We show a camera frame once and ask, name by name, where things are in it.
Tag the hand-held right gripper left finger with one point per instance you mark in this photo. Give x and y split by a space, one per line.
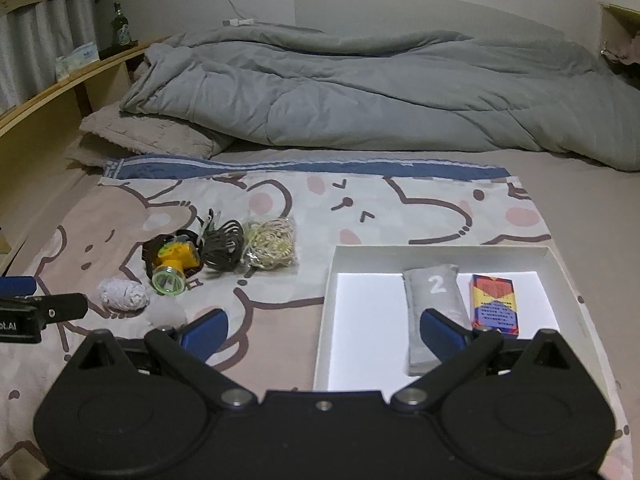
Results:
207 332

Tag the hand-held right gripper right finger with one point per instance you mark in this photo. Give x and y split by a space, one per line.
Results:
440 332

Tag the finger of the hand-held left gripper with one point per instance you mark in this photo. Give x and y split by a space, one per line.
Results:
17 286
55 307

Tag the fluffy white pom-pom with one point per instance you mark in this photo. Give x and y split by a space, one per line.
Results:
165 316

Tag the white crochet scrunchie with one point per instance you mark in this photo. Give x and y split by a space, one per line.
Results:
122 295

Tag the white cardboard box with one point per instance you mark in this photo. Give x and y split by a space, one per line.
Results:
365 335

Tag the yellow headlamp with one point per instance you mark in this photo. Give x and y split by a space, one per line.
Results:
175 255

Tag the grey fabric pouch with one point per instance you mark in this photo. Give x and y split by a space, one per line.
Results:
417 310

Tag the colourful card box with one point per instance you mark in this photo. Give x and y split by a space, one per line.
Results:
492 305

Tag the black hair claw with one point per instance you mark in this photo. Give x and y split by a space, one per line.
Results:
212 255

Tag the cartoon printed blanket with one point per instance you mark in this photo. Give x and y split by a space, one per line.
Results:
310 210

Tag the wooden headboard shelf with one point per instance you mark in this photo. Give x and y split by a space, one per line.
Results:
45 125

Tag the grey-brown bed sheet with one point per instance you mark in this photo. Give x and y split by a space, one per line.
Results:
575 200

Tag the pinkish grey pillow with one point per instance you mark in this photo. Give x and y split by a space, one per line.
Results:
150 135

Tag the tissue pack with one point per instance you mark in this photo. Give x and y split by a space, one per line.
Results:
75 57

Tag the grey curtain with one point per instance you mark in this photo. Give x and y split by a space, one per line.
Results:
30 40

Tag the grey quilted duvet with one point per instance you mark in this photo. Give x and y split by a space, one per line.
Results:
375 90

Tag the green glass bottle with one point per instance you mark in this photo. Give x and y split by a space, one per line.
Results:
120 27

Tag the pink cloth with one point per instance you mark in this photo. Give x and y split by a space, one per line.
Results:
625 50

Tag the wooden cabinet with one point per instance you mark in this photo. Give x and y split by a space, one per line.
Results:
617 17

